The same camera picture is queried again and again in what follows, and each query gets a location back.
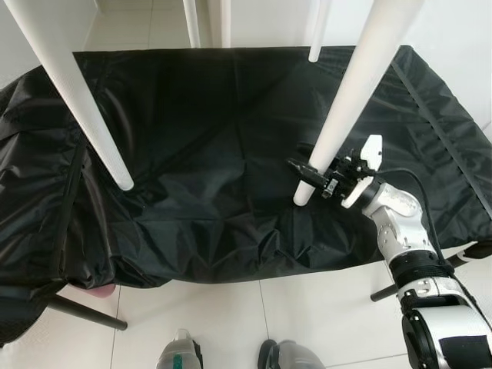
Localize grey left robot foot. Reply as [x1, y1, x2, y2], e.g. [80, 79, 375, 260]
[157, 328, 204, 369]

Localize grey right robot foot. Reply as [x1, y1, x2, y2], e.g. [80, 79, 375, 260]
[257, 337, 325, 369]

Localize black table cloth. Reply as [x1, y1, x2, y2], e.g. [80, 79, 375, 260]
[0, 44, 492, 348]

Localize grey robot foot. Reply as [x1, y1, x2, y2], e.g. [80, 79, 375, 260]
[257, 337, 325, 369]
[157, 328, 204, 369]

